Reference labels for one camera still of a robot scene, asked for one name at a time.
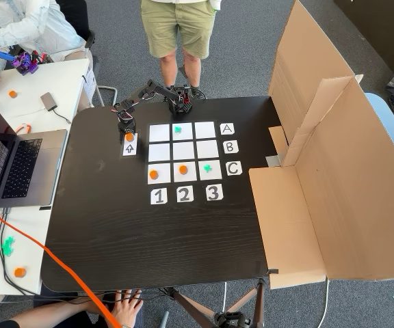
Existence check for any orange flat cable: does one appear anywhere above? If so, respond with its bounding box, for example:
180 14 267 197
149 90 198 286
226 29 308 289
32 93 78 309
0 206 124 328

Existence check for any black chair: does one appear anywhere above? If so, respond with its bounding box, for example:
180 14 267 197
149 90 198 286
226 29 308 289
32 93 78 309
56 0 97 69

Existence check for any gray tape strip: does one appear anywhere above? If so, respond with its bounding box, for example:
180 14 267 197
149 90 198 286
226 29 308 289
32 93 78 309
265 153 285 168

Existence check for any dark brown counter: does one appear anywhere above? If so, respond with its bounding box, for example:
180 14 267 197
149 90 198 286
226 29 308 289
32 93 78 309
333 0 394 74

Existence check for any paper sheet with arrow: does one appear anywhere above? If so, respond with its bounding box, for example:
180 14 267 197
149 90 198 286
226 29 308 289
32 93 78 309
122 133 139 157

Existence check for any person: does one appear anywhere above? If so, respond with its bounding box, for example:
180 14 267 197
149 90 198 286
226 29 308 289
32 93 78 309
32 290 150 328
140 0 222 100
0 0 87 64

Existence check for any light blue table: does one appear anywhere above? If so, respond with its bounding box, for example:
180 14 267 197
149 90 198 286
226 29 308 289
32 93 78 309
364 92 394 154

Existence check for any black hub cable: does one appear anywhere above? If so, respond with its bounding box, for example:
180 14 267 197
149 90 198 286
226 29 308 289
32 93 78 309
52 108 72 124

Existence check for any black red bar clamp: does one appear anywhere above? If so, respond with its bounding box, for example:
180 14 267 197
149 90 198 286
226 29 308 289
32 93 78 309
179 85 192 105

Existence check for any brown cardboard panel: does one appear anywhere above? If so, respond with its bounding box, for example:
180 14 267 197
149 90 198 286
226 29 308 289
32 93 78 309
248 75 394 290
267 0 365 156

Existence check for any white paper sheet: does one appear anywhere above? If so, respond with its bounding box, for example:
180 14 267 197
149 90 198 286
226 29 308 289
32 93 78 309
82 66 97 100

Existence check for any purple blue leader arm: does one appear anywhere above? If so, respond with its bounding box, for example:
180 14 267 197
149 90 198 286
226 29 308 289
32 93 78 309
0 49 41 95

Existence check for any camera tripod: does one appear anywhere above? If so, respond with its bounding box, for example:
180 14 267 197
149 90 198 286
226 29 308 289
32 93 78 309
162 278 268 328

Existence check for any paper sheet number 3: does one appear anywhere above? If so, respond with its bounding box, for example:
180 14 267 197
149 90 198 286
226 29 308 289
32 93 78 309
206 184 224 202

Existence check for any gray USB hub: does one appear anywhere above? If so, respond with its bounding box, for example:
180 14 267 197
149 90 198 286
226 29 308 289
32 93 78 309
40 92 58 112

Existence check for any white paper grid square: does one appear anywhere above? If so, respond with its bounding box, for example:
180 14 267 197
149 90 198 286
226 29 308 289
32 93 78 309
172 141 194 161
196 140 219 159
195 122 216 139
172 123 194 141
173 161 197 182
149 124 170 142
198 160 222 181
148 143 171 162
148 163 171 185

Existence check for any white cable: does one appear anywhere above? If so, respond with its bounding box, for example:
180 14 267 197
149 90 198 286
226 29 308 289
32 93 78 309
315 278 331 328

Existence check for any paper sheet number 2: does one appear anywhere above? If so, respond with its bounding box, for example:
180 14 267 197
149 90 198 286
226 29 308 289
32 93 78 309
176 186 195 203

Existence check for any gray open laptop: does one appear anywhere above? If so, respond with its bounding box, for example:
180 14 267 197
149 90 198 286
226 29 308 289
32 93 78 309
0 98 68 208

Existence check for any paper sheet number 1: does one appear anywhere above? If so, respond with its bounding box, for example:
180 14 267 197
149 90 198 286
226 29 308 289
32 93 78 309
150 188 168 206

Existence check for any paper sheet letter C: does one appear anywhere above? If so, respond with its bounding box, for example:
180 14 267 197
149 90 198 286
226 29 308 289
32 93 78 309
225 161 243 177

